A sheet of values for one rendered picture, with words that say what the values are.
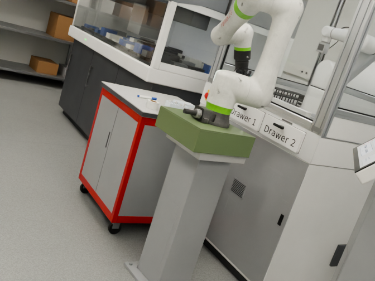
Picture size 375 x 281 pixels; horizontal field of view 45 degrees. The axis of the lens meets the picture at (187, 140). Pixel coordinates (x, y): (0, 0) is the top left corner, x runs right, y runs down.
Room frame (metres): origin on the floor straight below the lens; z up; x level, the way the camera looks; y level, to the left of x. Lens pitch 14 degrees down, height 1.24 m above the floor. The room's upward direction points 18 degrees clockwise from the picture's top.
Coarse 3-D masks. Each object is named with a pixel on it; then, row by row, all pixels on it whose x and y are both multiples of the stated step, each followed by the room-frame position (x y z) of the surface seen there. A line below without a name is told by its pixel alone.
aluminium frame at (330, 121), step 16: (368, 0) 2.15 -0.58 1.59; (368, 16) 2.12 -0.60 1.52; (352, 32) 2.16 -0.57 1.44; (224, 48) 2.89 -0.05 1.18; (352, 48) 2.14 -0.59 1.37; (336, 64) 2.18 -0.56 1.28; (352, 64) 2.14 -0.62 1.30; (208, 80) 2.93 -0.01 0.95; (336, 80) 2.15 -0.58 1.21; (336, 96) 2.12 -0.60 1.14; (272, 112) 2.41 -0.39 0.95; (288, 112) 2.32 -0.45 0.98; (320, 112) 2.17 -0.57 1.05; (336, 112) 2.16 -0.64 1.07; (352, 112) 2.23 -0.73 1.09; (320, 128) 2.15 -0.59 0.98; (336, 128) 2.18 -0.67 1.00; (352, 128) 2.25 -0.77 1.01; (368, 128) 2.32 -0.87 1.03
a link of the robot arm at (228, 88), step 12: (216, 72) 2.05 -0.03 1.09; (228, 72) 2.02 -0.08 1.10; (216, 84) 2.02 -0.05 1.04; (228, 84) 2.00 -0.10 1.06; (240, 84) 2.02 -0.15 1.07; (216, 96) 2.01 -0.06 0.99; (228, 96) 2.00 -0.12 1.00; (240, 96) 2.02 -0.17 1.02; (216, 108) 2.00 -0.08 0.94; (228, 108) 2.01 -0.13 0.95
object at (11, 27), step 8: (56, 0) 5.44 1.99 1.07; (64, 0) 5.55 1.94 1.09; (0, 24) 5.18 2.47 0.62; (8, 24) 5.44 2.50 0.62; (24, 32) 5.26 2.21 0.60; (32, 32) 5.37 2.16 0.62; (40, 32) 5.63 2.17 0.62; (56, 40) 5.51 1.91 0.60; (64, 40) 5.61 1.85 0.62; (0, 64) 5.27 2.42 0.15; (8, 64) 5.42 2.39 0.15; (16, 64) 5.58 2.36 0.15; (24, 64) 5.74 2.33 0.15; (24, 72) 5.32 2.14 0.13; (32, 72) 5.38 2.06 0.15
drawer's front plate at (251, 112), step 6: (234, 108) 2.63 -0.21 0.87; (240, 108) 2.59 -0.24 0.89; (252, 108) 2.51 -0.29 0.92; (240, 114) 2.58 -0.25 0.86; (246, 114) 2.54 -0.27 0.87; (252, 114) 2.50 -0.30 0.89; (258, 114) 2.46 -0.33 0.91; (264, 114) 2.45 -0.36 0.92; (240, 120) 2.57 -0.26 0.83; (246, 120) 2.53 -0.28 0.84; (252, 120) 2.49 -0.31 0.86; (258, 120) 2.45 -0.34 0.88; (252, 126) 2.47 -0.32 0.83; (258, 126) 2.44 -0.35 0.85
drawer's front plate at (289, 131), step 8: (264, 120) 2.42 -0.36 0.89; (272, 120) 2.37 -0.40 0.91; (280, 120) 2.34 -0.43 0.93; (264, 128) 2.40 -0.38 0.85; (272, 128) 2.35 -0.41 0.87; (288, 128) 2.27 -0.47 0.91; (296, 128) 2.24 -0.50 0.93; (272, 136) 2.34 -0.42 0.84; (288, 136) 2.26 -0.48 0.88; (296, 136) 2.21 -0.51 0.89; (304, 136) 2.19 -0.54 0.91; (288, 144) 2.24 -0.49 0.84; (296, 144) 2.20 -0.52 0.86; (296, 152) 2.19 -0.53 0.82
